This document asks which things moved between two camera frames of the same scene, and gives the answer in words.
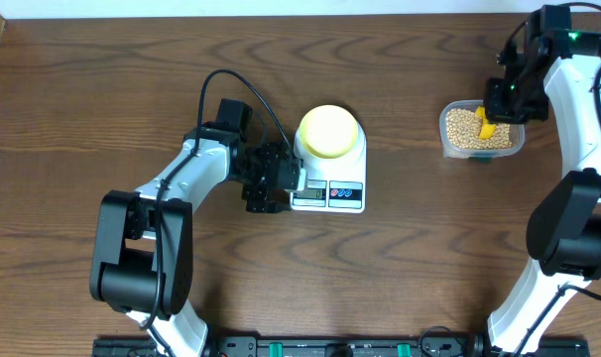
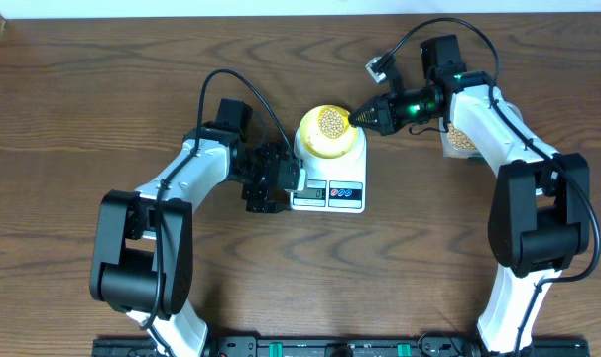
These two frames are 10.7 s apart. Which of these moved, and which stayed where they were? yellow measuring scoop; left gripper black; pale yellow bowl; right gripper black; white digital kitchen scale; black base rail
Moved: yellow measuring scoop; right gripper black
Stayed: black base rail; white digital kitchen scale; left gripper black; pale yellow bowl
